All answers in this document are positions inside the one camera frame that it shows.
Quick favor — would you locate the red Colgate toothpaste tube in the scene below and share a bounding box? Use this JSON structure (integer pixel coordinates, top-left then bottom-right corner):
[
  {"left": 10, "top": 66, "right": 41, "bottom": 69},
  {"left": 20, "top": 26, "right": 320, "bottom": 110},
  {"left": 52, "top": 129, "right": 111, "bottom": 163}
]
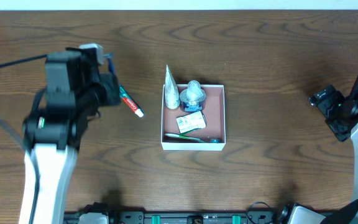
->
[{"left": 119, "top": 85, "right": 144, "bottom": 118}]

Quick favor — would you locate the blue disposable razor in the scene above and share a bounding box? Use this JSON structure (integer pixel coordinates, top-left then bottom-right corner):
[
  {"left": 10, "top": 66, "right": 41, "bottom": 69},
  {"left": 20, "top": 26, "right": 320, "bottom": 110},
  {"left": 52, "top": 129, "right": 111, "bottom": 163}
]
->
[{"left": 103, "top": 54, "right": 116, "bottom": 76}]

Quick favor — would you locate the white Pantene conditioner tube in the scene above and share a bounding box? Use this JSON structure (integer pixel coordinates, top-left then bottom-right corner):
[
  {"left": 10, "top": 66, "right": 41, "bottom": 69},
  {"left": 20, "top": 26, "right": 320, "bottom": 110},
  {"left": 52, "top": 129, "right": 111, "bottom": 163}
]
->
[{"left": 164, "top": 65, "right": 180, "bottom": 110}]

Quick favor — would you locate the green white toothbrush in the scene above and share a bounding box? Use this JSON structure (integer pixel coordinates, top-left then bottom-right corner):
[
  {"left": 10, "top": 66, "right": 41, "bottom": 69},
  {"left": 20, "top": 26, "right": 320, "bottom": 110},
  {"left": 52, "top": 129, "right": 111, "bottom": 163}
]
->
[{"left": 164, "top": 133, "right": 221, "bottom": 143}]

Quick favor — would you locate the green Dettol soap bar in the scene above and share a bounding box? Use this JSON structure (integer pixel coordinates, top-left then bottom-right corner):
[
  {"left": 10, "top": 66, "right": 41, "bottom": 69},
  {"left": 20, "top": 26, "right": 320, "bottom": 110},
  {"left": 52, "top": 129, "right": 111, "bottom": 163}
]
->
[{"left": 176, "top": 111, "right": 206, "bottom": 134}]

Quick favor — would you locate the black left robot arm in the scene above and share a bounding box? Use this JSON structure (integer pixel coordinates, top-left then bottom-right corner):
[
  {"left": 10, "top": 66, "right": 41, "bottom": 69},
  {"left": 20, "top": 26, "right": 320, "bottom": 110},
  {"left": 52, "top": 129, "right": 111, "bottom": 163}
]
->
[{"left": 19, "top": 44, "right": 121, "bottom": 223}]

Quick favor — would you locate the white cardboard box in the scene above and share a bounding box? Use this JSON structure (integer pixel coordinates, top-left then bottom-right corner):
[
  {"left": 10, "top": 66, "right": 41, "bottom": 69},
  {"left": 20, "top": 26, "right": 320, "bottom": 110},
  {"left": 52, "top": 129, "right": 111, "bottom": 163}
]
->
[{"left": 160, "top": 85, "right": 226, "bottom": 151}]

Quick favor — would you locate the black mounting rail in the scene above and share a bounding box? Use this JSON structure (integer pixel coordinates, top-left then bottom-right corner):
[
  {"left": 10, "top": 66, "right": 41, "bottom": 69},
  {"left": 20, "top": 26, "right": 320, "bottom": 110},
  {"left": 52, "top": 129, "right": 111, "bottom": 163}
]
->
[{"left": 63, "top": 201, "right": 332, "bottom": 224}]

